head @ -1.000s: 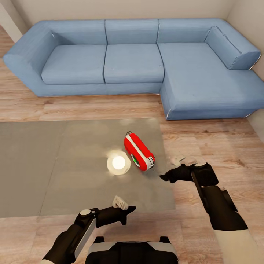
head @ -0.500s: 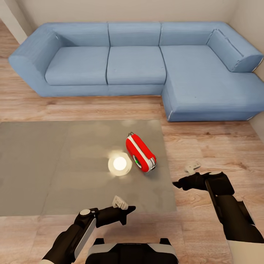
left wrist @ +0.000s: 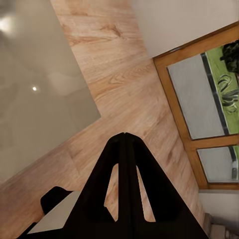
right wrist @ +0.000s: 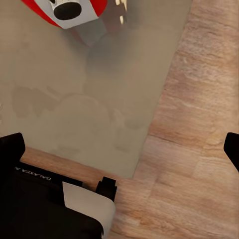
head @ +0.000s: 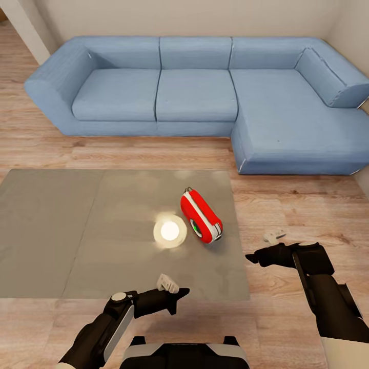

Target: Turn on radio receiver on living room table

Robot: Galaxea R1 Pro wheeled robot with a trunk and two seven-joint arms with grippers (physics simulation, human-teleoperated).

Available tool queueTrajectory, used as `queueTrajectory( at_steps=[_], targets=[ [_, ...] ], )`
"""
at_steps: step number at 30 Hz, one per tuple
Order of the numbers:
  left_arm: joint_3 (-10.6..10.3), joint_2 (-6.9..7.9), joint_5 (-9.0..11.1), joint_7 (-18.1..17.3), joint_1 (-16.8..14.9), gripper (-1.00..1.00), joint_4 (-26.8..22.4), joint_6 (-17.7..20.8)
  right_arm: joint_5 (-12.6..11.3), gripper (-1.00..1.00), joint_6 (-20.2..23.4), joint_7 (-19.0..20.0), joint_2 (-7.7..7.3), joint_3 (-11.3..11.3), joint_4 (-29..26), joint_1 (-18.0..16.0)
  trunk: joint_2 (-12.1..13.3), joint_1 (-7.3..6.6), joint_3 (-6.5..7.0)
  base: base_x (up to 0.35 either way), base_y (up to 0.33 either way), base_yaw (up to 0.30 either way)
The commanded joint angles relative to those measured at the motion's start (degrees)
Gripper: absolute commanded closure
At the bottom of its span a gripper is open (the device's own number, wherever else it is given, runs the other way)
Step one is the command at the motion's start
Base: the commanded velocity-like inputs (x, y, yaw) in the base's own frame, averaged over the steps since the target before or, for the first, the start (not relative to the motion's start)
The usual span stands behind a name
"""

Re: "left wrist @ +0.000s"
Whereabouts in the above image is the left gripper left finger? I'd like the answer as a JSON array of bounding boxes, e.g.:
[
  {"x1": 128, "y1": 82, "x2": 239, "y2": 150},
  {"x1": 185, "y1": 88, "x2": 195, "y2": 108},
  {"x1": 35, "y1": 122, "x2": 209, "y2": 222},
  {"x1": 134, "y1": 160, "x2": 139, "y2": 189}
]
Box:
[{"x1": 58, "y1": 133, "x2": 133, "y2": 239}]

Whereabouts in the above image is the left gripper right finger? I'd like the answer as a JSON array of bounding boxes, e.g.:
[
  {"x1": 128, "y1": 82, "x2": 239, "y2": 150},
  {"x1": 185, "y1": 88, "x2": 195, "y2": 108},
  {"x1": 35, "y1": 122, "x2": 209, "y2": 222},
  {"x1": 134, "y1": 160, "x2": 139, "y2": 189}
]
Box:
[{"x1": 125, "y1": 132, "x2": 209, "y2": 239}]

